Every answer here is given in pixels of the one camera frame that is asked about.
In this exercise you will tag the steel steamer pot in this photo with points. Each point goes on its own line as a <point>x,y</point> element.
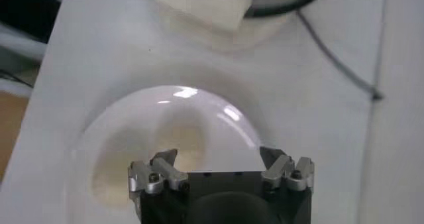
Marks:
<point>205,3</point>

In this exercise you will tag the white round plate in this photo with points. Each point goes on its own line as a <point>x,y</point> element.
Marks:
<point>225,136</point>

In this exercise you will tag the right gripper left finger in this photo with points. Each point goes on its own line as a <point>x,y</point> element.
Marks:
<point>169,174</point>

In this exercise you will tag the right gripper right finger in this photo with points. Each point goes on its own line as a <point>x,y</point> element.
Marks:
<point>278,170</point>

